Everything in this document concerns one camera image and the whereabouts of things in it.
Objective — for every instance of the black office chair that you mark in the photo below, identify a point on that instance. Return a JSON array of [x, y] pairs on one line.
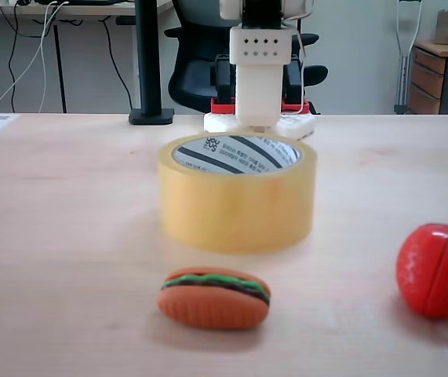
[[192, 86]]

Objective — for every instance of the yellowish packing tape roll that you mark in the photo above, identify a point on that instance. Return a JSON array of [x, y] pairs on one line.
[[235, 212]]

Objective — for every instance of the black pole stand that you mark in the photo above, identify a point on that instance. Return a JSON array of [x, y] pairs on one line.
[[148, 59]]

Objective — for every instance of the metal crutch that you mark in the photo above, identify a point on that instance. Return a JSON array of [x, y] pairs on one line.
[[403, 70]]

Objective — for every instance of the wooden drawer cabinet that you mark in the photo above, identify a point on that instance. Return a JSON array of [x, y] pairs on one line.
[[427, 78]]

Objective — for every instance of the toy hamburger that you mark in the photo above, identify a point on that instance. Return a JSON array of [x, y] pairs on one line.
[[212, 310]]

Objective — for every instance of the red toy tomato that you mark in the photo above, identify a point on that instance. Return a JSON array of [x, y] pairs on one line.
[[435, 271]]

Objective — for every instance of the white background desk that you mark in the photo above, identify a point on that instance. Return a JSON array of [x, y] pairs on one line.
[[12, 10]]

